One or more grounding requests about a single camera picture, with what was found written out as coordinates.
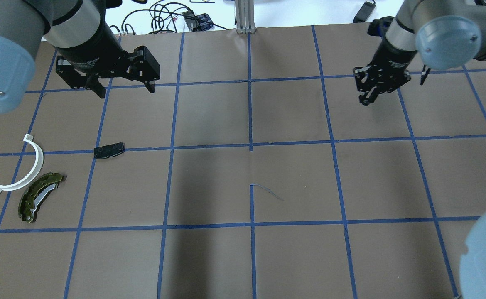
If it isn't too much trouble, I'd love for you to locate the black power adapter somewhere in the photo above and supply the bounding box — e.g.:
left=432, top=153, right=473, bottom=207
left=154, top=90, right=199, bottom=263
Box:
left=352, top=0, right=376, bottom=23

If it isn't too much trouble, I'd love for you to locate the aluminium frame post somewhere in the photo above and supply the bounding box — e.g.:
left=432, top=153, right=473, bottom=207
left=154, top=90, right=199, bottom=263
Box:
left=235, top=0, right=256, bottom=34

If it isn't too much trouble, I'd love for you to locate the white curved plastic bracket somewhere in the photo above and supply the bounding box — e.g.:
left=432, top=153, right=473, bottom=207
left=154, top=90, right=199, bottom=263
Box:
left=0, top=134, right=44, bottom=196

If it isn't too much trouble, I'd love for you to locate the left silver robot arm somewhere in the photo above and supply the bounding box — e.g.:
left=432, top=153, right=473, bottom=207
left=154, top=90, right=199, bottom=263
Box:
left=0, top=0, right=161, bottom=114

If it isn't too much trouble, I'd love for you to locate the green brake shoe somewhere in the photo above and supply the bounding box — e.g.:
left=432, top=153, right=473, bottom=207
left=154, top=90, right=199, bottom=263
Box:
left=18, top=172, right=65, bottom=223

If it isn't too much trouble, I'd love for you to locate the black brake pad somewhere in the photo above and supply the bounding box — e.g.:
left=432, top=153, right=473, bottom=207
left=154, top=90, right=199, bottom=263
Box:
left=93, top=142, right=125, bottom=159

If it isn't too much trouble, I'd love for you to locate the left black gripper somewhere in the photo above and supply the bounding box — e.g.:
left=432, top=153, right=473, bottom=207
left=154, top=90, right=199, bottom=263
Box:
left=55, top=21, right=161, bottom=99

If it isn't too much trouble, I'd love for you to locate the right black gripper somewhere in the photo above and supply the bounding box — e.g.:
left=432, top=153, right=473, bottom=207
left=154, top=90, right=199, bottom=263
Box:
left=353, top=39, right=412, bottom=106

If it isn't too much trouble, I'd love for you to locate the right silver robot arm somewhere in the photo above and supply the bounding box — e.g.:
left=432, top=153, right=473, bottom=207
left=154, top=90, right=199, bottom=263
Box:
left=353, top=0, right=486, bottom=106

